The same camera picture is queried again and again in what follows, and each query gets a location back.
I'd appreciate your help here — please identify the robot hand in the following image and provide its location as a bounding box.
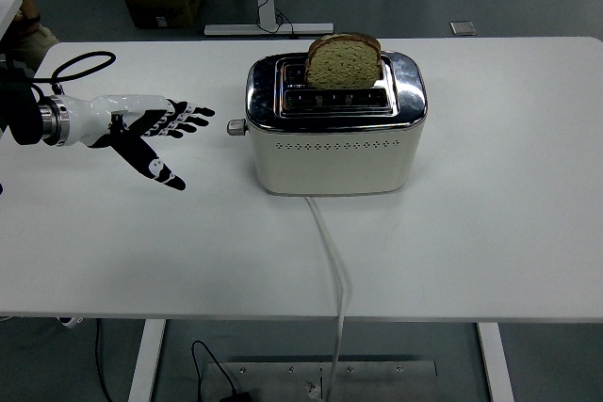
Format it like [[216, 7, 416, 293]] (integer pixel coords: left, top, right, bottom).
[[68, 93, 217, 193]]

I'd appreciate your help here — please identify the cream and chrome toaster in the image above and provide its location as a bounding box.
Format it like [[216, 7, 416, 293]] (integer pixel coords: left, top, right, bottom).
[[244, 50, 430, 197]]

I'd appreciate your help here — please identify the person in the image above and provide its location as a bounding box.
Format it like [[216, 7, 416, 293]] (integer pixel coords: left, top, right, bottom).
[[0, 0, 61, 74]]

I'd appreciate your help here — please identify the brown cardboard box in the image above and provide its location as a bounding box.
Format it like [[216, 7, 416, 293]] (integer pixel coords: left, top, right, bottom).
[[123, 0, 204, 30]]

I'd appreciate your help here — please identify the white side table top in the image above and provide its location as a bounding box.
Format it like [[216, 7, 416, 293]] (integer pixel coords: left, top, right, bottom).
[[0, 0, 24, 41]]

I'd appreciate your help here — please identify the brown bread slice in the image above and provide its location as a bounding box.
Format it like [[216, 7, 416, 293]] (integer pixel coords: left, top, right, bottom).
[[304, 33, 384, 90]]

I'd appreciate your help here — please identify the white table leg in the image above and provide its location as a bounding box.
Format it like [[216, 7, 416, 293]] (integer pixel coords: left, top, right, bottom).
[[476, 322, 515, 402], [127, 318, 168, 402]]

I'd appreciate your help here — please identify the grey floor socket plate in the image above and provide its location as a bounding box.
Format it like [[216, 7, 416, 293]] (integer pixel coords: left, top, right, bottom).
[[448, 21, 479, 37]]

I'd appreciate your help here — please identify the grey metal plate with screws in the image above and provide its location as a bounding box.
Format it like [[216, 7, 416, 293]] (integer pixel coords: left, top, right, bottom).
[[205, 360, 439, 402]]

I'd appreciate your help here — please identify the thin black hanging cable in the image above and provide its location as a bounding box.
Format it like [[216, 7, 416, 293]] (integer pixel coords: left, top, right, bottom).
[[94, 318, 113, 402]]

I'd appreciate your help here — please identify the white toaster power cord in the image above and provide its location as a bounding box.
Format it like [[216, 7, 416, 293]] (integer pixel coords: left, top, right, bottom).
[[303, 194, 352, 396]]

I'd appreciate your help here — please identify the black cable with adapter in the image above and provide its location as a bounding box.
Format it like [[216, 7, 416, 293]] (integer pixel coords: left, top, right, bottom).
[[189, 340, 253, 402]]

